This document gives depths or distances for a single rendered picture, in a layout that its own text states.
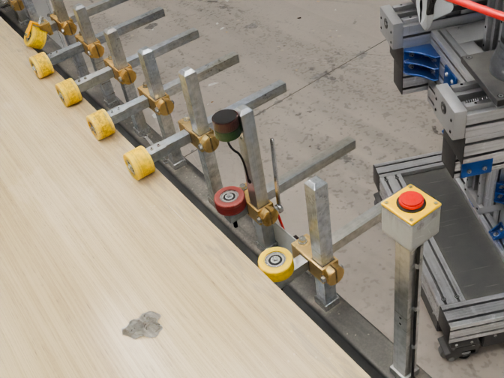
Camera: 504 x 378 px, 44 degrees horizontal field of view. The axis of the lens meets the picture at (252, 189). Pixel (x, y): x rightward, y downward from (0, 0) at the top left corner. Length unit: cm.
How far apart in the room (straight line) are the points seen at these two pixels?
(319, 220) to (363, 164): 171
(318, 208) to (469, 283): 106
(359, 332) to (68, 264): 71
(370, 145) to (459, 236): 89
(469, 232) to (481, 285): 25
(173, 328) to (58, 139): 85
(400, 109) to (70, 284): 227
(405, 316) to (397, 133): 202
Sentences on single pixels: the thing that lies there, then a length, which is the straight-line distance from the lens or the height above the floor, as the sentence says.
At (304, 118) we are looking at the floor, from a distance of 335.
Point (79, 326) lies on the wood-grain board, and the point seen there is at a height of 90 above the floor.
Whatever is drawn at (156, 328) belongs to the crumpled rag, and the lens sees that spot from 135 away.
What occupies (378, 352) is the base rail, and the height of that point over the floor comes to 70.
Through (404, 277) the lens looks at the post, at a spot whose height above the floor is 105.
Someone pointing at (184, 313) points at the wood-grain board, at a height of 90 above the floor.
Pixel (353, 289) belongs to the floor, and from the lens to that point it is 250.
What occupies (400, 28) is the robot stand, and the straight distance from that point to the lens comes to 206.
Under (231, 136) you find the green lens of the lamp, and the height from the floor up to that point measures 113.
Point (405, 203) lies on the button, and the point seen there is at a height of 123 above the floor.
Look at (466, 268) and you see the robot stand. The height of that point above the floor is 21.
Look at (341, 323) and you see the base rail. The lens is 154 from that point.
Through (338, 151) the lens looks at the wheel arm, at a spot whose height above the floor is 86.
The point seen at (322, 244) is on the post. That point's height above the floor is 93.
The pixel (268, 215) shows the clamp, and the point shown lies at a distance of 158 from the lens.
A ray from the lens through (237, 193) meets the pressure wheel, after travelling 158.
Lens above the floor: 196
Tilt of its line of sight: 41 degrees down
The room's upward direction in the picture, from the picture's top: 11 degrees counter-clockwise
